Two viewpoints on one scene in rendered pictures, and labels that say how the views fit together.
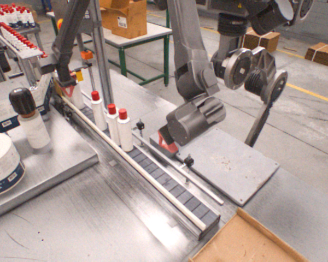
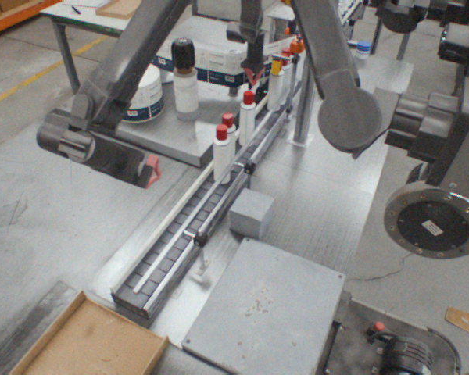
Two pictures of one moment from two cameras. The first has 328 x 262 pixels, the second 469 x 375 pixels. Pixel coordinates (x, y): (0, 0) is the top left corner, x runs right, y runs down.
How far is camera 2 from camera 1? 0.82 m
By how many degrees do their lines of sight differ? 49
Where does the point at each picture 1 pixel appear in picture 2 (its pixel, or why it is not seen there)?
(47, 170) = (159, 132)
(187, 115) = (53, 126)
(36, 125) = (180, 86)
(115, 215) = (130, 212)
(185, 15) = (129, 28)
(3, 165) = not seen: hidden behind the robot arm
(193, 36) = (118, 56)
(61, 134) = (216, 116)
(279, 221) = not seen: outside the picture
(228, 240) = (120, 337)
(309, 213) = not seen: outside the picture
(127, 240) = (102, 233)
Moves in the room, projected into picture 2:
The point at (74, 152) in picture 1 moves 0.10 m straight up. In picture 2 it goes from (193, 138) to (191, 116)
